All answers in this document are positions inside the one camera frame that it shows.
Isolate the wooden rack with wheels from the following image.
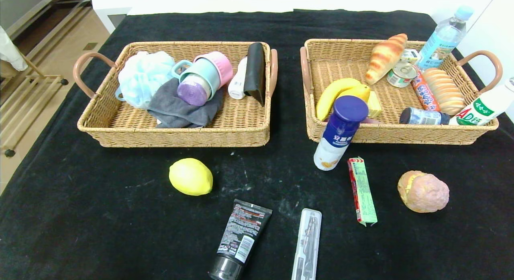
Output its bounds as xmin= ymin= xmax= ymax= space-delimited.
xmin=0 ymin=51 xmax=69 ymax=158

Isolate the purple garbage bag roll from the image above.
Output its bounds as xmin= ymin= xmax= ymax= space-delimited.
xmin=177 ymin=74 xmax=212 ymax=107

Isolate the small blue black-capped jar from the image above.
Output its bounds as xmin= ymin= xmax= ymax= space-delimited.
xmin=399 ymin=107 xmax=451 ymax=125

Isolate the small white green box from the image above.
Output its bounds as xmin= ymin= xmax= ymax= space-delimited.
xmin=402 ymin=49 xmax=421 ymax=65

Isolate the red sausage pack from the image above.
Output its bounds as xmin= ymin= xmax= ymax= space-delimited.
xmin=411 ymin=69 xmax=441 ymax=112

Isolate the red green candy pack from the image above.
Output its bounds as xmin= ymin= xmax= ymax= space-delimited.
xmin=347 ymin=157 xmax=378 ymax=227

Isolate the yellow pear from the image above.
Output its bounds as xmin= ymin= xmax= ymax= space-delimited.
xmin=339 ymin=84 xmax=371 ymax=106

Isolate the small tin can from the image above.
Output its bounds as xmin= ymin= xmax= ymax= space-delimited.
xmin=387 ymin=62 xmax=418 ymax=88

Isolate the white tube bottle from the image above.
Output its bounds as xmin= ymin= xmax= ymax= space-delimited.
xmin=228 ymin=56 xmax=248 ymax=100

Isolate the yellow lemon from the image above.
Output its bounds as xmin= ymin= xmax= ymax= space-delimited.
xmin=169 ymin=158 xmax=214 ymax=196

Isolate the white cloth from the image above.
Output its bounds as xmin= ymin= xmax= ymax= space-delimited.
xmin=0 ymin=26 xmax=29 ymax=72

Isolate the toy burger bun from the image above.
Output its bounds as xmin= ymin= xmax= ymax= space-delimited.
xmin=398 ymin=170 xmax=450 ymax=213

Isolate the white green milk bottle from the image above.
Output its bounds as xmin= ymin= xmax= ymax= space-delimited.
xmin=449 ymin=77 xmax=514 ymax=126

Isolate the light blue bath sponge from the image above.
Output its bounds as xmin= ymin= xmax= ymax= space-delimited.
xmin=117 ymin=51 xmax=176 ymax=110

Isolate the wicker basket with brown handles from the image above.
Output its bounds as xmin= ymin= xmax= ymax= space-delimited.
xmin=73 ymin=41 xmax=278 ymax=148
xmin=300 ymin=38 xmax=503 ymax=145

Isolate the striped croissant bread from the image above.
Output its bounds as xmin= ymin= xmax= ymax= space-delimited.
xmin=365 ymin=33 xmax=408 ymax=85

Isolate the black leather wallet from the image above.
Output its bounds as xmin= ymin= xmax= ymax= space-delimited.
xmin=243 ymin=42 xmax=266 ymax=106

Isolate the yellow banana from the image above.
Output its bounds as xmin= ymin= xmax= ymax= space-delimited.
xmin=316 ymin=78 xmax=362 ymax=121

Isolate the black table cloth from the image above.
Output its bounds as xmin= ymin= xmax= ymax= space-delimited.
xmin=0 ymin=9 xmax=514 ymax=280

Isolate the grey towel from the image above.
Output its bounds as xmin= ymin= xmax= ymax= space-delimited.
xmin=147 ymin=77 xmax=224 ymax=129

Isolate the ridged long bread loaf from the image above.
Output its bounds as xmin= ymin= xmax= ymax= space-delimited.
xmin=422 ymin=67 xmax=466 ymax=116

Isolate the white bottle with blue cap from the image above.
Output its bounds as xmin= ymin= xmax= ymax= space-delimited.
xmin=313 ymin=96 xmax=369 ymax=171

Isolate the clear water bottle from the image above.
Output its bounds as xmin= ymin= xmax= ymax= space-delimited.
xmin=418 ymin=5 xmax=474 ymax=70

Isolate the pale yellow butter block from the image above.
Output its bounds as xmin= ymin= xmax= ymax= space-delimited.
xmin=367 ymin=91 xmax=382 ymax=119

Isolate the black cosmetic tube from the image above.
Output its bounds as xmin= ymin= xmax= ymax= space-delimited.
xmin=208 ymin=199 xmax=273 ymax=280

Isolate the pink cup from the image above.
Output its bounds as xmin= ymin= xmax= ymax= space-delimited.
xmin=194 ymin=51 xmax=233 ymax=88

